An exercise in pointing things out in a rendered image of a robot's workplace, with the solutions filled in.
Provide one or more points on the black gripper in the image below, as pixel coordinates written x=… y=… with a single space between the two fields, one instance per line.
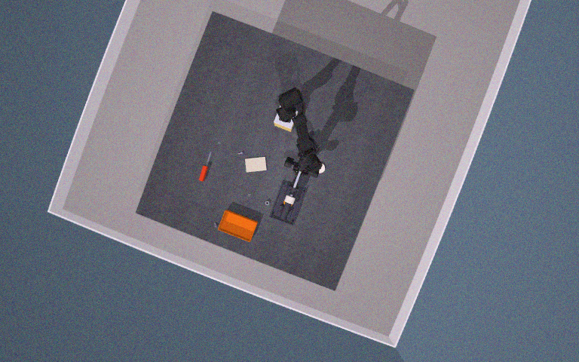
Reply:
x=302 y=164

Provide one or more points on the orange open tray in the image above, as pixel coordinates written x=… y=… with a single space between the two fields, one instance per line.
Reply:
x=237 y=225

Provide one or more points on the red-handled screwdriver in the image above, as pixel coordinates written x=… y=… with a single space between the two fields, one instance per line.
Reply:
x=203 y=173

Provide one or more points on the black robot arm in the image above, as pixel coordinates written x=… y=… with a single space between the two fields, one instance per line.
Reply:
x=286 y=112

